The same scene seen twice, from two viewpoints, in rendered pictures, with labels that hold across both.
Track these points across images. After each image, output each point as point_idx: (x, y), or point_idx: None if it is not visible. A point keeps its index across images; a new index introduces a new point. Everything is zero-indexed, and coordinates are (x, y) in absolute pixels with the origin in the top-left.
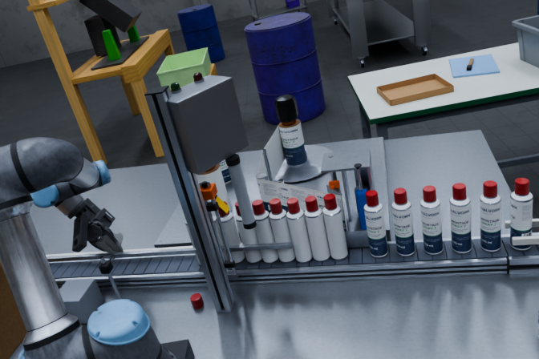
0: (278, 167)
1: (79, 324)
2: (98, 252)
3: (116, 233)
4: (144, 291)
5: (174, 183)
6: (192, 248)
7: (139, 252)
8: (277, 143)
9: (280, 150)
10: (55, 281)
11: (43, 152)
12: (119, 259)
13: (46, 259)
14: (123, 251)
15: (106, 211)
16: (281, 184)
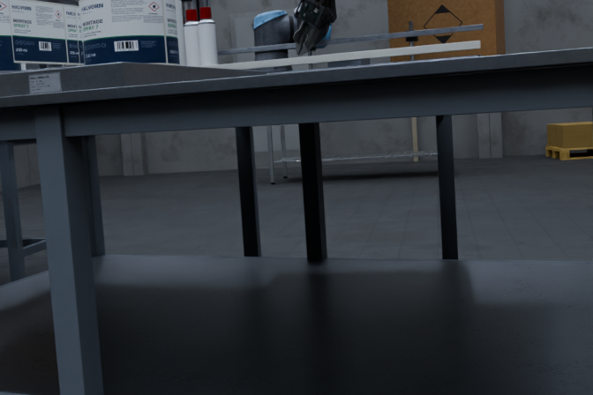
0: (48, 60)
1: (294, 15)
2: (334, 54)
3: (297, 30)
4: None
5: None
6: (217, 50)
7: (272, 45)
8: (32, 21)
9: (27, 39)
10: None
11: None
12: (311, 69)
13: None
14: (296, 49)
15: (300, 1)
16: None
